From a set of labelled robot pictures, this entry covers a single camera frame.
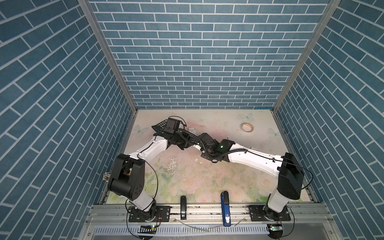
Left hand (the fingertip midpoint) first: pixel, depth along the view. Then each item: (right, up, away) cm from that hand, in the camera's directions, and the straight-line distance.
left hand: (198, 138), depth 85 cm
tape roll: (+36, +6, +25) cm, 44 cm away
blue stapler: (+14, -33, -13) cm, 38 cm away
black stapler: (-7, -33, -12) cm, 36 cm away
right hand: (+4, -3, -1) cm, 5 cm away
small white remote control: (-4, +4, +22) cm, 23 cm away
